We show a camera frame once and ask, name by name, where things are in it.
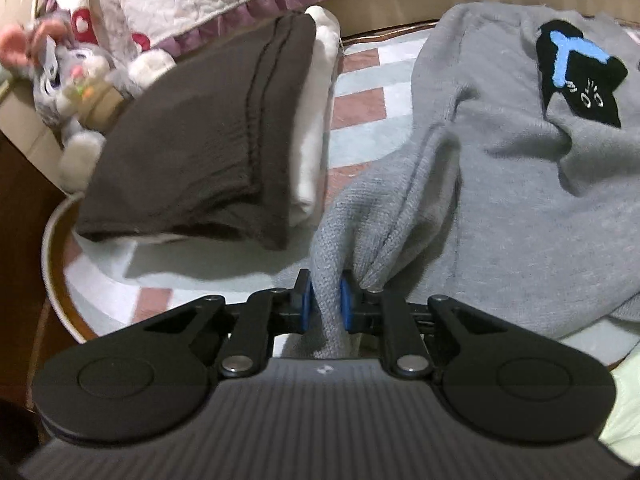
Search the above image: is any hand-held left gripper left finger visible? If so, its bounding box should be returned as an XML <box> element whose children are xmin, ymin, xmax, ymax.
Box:
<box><xmin>144</xmin><ymin>268</ymin><xmax>316</xmax><ymax>379</ymax></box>

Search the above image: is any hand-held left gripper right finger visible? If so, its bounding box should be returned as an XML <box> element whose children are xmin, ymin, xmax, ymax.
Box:
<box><xmin>339</xmin><ymin>270</ymin><xmax>509</xmax><ymax>380</ymax></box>

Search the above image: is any grey knit sweater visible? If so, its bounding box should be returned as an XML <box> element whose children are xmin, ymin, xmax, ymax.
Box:
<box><xmin>279</xmin><ymin>2</ymin><xmax>640</xmax><ymax>361</ymax></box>

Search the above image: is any white folded garment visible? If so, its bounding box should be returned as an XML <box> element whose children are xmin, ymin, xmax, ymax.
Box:
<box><xmin>115</xmin><ymin>5</ymin><xmax>344</xmax><ymax>247</ymax></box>

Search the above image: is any checkered pink teal blanket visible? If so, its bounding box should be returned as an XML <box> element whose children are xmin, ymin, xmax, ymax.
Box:
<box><xmin>61</xmin><ymin>35</ymin><xmax>640</xmax><ymax>363</ymax></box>

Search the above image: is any dark brown folded garment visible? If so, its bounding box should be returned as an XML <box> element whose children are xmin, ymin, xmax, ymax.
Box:
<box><xmin>75</xmin><ymin>14</ymin><xmax>319</xmax><ymax>252</ymax></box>

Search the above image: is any light green quilt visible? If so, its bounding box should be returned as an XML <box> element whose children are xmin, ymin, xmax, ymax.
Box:
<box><xmin>597</xmin><ymin>359</ymin><xmax>640</xmax><ymax>467</ymax></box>

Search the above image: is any grey plush bunny toy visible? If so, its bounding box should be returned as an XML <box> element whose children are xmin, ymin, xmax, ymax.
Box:
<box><xmin>0</xmin><ymin>10</ymin><xmax>177</xmax><ymax>194</ymax></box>

